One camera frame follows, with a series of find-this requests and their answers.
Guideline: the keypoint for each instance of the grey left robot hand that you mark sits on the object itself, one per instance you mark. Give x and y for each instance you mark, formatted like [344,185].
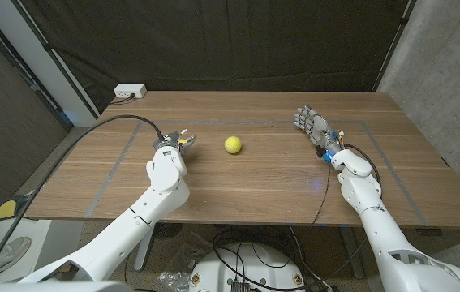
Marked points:
[170,142]

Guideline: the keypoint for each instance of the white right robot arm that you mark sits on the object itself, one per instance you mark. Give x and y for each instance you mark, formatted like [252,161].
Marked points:
[371,211]

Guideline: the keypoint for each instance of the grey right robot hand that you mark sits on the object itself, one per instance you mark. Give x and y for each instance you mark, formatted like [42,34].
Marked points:
[316,126]

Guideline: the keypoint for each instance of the black backdrop curtain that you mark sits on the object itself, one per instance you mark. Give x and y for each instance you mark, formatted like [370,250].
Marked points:
[221,44]

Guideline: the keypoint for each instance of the yellow foot pedal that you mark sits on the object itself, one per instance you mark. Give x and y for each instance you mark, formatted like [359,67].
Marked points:
[5,209]

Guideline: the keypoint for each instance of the grey table leg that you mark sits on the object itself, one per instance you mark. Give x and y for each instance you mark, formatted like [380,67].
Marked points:
[352,251]

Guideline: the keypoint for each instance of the grey tape outline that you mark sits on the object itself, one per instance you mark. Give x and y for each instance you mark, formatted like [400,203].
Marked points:
[113,173]

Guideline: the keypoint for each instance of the grey sneaker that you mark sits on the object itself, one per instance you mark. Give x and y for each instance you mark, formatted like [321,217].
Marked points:
[4,253]

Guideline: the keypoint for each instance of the white power strip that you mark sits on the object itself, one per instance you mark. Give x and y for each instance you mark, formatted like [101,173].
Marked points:
[130,91]

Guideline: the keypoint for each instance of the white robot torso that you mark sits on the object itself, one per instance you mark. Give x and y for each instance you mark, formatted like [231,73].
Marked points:
[51,287]

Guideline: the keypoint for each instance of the white table leg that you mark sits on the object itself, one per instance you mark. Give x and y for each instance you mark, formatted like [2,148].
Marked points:
[143,253]

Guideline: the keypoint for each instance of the black table bracket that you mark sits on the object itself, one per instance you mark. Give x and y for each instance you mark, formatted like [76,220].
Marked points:
[429,232]

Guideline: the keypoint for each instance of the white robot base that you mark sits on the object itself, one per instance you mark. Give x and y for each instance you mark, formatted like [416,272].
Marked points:
[250,271]

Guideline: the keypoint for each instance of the black backdrop stand pole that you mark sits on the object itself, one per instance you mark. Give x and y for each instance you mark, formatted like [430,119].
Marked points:
[57,61]
[396,42]

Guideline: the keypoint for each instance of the clear plastic bag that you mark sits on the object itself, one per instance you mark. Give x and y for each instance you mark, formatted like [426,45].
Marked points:
[183,259]

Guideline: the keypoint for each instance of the yellow tennis ball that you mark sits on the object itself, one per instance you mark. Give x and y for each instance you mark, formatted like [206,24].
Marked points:
[233,144]

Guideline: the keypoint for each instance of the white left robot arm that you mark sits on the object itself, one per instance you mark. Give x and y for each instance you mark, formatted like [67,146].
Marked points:
[160,190]

